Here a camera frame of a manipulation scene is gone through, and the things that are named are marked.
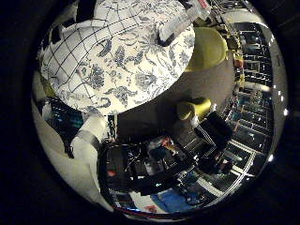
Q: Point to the white blue floral tablecloth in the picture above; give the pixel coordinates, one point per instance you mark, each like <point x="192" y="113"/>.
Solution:
<point x="137" y="72"/>

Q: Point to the black storage shelf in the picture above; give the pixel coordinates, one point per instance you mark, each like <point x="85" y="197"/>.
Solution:
<point x="254" y="93"/>

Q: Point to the white black checked cloth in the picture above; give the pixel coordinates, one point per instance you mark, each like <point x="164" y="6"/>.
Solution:
<point x="78" y="43"/>

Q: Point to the black rack with cyan lights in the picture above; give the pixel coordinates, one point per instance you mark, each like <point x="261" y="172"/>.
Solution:
<point x="67" y="117"/>

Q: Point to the blue mat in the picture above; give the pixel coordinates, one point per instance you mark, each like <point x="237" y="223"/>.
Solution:
<point x="172" y="200"/>

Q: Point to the yellow-green chair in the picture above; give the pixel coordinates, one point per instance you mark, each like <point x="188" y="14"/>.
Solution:
<point x="207" y="48"/>
<point x="193" y="108"/>

